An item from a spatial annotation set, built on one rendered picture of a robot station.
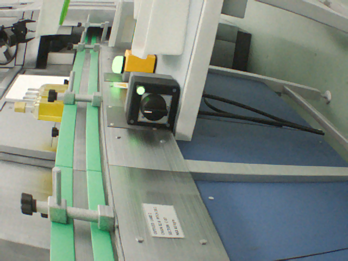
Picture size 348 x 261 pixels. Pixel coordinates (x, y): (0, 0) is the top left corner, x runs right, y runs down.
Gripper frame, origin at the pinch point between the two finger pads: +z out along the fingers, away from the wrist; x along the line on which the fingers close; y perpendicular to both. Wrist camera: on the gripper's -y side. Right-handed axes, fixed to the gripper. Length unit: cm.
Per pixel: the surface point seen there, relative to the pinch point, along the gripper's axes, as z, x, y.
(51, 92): 10.6, 3.1, -48.8
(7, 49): -42, 35, 91
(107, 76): 23.7, 8.0, -30.8
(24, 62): -29, 45, 91
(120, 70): 26.9, 5.8, -32.5
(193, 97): 39, -1, -63
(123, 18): 28.7, 4.1, 16.1
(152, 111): 31, 0, -65
